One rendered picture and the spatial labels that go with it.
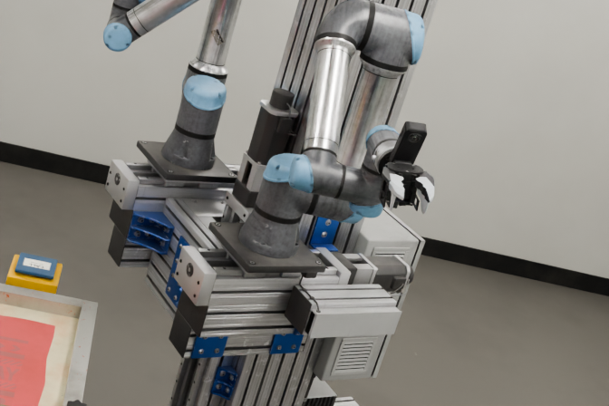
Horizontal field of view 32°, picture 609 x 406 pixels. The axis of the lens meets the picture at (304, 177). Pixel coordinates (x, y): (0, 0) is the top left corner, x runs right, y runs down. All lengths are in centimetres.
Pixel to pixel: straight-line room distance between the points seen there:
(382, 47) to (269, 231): 52
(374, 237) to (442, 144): 309
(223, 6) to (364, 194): 92
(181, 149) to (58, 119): 291
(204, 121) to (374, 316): 72
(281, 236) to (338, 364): 67
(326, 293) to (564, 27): 356
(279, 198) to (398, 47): 45
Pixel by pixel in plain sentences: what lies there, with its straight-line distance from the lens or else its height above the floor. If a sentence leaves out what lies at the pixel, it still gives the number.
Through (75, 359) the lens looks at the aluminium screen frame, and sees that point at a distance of 249.
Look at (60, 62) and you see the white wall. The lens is 572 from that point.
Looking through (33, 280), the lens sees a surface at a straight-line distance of 285.
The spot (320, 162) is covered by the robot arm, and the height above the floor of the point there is 160.
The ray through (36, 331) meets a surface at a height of 96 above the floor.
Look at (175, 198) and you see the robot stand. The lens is 297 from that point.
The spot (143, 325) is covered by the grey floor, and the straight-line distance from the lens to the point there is 466.
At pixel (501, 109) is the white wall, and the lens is 600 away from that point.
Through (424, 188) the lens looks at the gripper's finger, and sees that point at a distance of 202.
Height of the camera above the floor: 233
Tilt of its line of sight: 20 degrees down
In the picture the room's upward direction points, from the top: 17 degrees clockwise
